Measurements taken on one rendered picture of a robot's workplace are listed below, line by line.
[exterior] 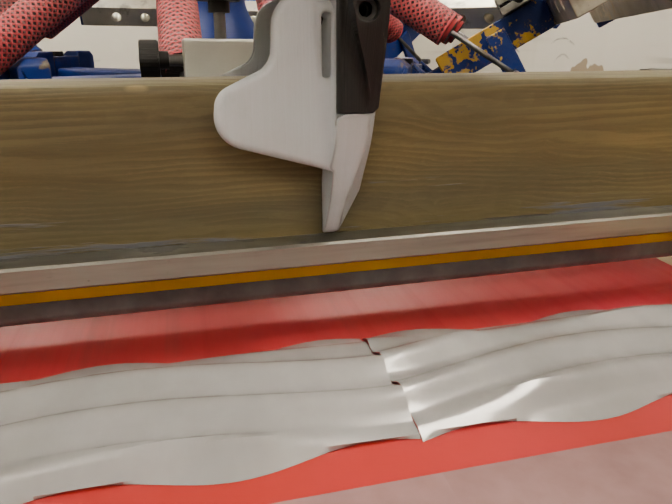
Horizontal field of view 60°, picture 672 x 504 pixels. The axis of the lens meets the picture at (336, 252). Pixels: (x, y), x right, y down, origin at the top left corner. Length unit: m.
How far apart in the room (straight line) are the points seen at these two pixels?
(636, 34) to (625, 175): 2.88
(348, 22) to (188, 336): 0.15
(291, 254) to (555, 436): 0.12
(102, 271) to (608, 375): 0.20
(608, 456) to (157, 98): 0.20
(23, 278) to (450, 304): 0.19
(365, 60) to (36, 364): 0.17
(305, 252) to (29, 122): 0.11
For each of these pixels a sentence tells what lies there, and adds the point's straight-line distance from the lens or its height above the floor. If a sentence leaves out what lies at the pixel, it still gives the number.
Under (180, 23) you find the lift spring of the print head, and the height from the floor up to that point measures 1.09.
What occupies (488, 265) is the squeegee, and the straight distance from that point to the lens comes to 0.30.
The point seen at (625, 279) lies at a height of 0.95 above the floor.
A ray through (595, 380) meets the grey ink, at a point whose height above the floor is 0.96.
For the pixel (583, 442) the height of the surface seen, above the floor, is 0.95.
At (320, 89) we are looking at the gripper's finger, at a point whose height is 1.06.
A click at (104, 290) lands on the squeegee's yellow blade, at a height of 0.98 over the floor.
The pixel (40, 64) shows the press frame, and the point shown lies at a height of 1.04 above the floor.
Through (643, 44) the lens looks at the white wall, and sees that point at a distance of 3.15.
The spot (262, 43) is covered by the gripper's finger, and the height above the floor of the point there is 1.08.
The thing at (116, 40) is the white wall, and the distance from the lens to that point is 4.40.
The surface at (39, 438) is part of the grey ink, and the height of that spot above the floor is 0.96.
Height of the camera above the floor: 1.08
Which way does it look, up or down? 20 degrees down
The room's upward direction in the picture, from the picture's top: 1 degrees clockwise
